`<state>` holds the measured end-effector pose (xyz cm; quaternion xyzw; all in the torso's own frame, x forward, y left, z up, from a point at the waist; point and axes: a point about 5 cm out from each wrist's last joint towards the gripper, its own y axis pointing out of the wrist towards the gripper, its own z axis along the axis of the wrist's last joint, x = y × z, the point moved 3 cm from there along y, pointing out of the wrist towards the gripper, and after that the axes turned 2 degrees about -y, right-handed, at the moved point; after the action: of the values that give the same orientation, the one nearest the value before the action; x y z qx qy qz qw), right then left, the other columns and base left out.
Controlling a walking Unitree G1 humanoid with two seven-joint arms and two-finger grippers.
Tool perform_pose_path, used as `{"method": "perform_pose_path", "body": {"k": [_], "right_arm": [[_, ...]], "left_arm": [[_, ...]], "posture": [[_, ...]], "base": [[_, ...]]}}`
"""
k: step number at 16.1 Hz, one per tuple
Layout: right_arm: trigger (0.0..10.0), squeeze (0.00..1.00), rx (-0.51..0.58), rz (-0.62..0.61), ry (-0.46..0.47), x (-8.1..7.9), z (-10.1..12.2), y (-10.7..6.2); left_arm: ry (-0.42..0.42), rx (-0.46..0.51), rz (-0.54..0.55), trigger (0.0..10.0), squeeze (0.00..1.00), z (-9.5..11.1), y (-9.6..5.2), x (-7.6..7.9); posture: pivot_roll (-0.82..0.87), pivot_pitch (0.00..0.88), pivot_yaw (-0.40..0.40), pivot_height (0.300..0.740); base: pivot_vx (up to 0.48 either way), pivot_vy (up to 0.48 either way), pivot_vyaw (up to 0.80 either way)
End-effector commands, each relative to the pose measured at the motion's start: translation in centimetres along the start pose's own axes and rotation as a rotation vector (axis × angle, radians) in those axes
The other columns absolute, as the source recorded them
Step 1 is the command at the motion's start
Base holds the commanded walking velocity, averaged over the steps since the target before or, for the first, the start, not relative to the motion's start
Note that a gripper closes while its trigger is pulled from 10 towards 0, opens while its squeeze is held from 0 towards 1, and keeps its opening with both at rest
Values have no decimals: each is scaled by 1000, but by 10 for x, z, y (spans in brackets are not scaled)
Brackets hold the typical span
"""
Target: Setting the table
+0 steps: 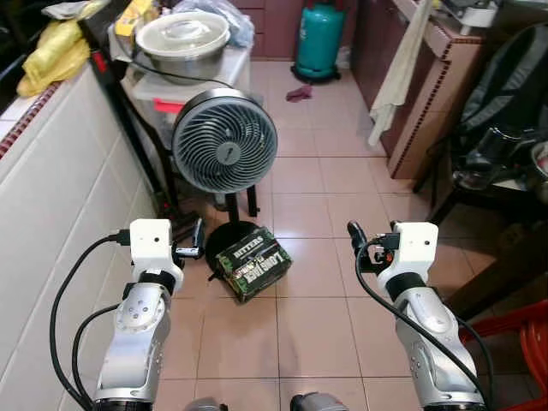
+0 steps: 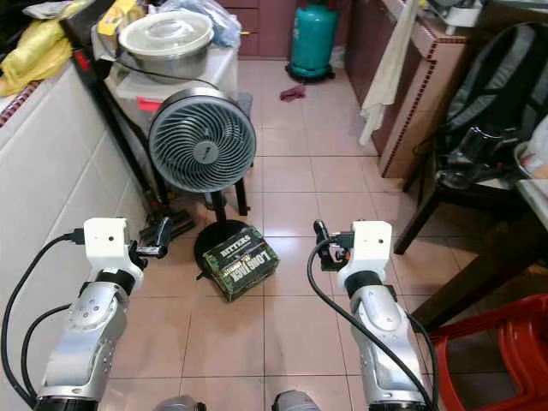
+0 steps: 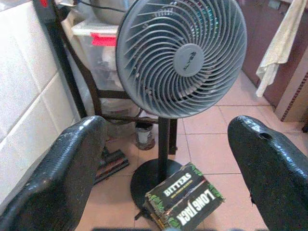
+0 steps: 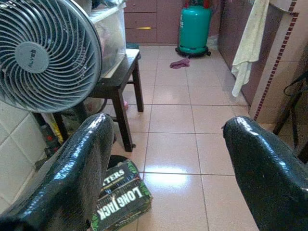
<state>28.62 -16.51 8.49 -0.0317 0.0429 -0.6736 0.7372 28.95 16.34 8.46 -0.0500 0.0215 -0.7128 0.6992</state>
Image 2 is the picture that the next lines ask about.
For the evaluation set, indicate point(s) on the black backpack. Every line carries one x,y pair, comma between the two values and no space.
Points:
492,94

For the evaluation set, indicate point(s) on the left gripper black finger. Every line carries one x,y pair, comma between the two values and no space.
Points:
163,231

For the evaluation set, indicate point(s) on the white plastic storage box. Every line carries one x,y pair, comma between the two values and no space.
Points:
137,92

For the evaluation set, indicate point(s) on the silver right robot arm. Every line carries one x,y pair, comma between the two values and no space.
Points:
385,338

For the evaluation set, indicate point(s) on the dark wooden table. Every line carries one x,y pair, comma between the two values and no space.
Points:
488,265

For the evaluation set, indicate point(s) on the beige hanging towel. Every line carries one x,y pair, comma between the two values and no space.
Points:
390,73

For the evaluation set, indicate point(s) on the clear plastic bag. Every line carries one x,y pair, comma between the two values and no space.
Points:
223,21

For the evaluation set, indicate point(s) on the yellow carton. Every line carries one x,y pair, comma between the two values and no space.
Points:
118,17

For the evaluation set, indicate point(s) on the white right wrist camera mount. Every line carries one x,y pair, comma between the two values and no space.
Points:
370,247

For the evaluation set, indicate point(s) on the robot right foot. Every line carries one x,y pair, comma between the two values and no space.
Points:
298,402

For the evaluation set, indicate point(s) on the yellow plastic bag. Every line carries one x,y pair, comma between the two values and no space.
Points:
38,56

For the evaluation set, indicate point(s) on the teal gas cylinder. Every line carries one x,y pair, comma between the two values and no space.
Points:
315,41

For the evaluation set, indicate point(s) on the green bitters carton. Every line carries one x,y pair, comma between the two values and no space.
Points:
241,264

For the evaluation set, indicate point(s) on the brown tiled cabinet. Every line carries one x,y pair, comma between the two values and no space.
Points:
428,94

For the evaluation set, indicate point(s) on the red plastic stool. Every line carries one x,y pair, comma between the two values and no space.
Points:
497,351

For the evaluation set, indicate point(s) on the black upright vacuum cleaner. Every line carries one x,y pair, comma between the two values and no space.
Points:
111,128

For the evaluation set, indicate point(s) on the steel pot with lid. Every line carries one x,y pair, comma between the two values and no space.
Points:
167,43

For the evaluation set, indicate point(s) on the grey round standing fan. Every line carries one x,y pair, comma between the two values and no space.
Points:
202,141

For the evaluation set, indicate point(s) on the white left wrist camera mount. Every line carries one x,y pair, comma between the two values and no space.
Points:
107,242

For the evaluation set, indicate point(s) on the small red cloth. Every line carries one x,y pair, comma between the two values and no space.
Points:
293,92

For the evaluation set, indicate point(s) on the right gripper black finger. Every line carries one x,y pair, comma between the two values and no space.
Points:
320,233

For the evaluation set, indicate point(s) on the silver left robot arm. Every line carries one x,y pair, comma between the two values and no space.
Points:
96,338

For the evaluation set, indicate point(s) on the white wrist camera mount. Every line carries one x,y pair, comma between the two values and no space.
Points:
107,242
370,247

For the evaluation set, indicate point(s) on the dark wooden chair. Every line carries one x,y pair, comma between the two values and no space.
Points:
437,205

